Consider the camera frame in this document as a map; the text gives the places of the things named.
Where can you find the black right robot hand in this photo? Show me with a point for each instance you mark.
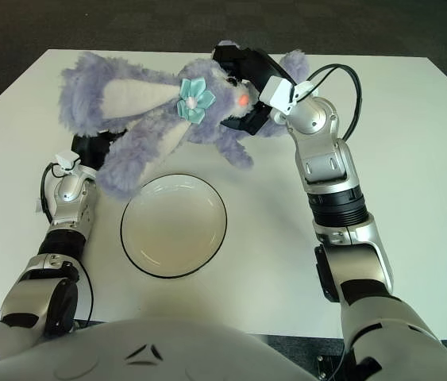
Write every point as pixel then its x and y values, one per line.
pixel 259 67

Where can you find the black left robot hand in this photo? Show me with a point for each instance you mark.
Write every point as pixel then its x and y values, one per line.
pixel 88 148

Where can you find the purple plush bunny doll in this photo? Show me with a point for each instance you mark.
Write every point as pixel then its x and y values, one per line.
pixel 147 119

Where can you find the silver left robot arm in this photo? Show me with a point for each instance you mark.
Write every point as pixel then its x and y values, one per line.
pixel 66 198

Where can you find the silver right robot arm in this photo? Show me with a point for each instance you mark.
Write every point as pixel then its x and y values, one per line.
pixel 326 166

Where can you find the white plate with black rim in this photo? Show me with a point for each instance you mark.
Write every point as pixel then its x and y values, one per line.
pixel 171 234

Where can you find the grey robot torso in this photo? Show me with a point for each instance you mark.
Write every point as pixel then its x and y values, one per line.
pixel 147 357

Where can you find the black metal bracket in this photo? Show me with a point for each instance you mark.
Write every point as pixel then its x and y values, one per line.
pixel 326 367

